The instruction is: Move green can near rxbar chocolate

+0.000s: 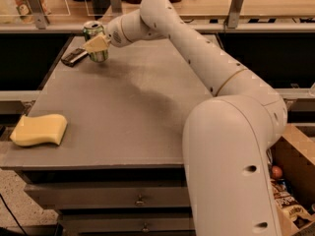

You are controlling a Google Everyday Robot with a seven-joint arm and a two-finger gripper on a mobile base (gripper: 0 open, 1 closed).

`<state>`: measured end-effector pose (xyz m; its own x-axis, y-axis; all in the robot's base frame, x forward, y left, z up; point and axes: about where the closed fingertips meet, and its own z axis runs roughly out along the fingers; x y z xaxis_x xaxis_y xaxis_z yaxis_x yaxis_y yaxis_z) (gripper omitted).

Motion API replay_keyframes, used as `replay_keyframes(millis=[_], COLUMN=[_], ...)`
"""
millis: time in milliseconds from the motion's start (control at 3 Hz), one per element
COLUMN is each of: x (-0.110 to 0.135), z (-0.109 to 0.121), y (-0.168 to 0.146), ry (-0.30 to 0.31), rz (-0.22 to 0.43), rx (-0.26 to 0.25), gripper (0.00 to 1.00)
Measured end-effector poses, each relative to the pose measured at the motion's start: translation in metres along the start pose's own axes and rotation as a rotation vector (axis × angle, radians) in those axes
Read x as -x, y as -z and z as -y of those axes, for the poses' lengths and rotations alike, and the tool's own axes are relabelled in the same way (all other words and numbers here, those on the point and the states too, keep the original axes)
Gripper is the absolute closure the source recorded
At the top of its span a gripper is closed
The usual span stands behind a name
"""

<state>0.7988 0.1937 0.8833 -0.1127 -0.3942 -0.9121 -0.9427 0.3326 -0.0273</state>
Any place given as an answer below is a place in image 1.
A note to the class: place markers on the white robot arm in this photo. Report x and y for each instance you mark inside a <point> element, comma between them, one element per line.
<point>226,137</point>

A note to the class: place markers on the cardboard box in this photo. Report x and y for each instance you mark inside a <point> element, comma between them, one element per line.
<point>294,154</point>

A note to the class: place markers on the green soda can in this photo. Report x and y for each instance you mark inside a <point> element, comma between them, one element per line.
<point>90,30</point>

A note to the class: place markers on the middle metal bracket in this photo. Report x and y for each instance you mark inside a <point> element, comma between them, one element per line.
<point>116,7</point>

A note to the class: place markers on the brown snack bag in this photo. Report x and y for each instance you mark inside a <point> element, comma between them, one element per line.
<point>289,206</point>

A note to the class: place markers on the upper grey drawer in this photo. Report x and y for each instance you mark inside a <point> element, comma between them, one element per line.
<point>122,194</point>

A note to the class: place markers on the red apple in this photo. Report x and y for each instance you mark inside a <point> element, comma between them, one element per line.
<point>277,172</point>

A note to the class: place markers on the grey drawer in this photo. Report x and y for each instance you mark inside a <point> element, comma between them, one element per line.
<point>127,222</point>
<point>122,194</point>

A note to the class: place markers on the right metal bracket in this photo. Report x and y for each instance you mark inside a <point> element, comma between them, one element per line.
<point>233,16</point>

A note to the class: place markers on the left metal bracket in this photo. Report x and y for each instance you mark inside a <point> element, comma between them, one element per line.
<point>40,20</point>

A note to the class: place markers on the metal bracket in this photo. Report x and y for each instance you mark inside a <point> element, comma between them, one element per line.
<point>116,7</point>
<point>40,20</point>
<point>233,16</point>

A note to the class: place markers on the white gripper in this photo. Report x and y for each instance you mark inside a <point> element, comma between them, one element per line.
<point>114,33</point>

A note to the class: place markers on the dark rxbar chocolate bar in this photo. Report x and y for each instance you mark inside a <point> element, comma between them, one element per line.
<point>74,57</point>

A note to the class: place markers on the lower grey drawer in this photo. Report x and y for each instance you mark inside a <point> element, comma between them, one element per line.
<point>127,222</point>

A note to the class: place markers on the yellow sponge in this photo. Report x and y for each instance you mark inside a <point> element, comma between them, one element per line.
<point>31,131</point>

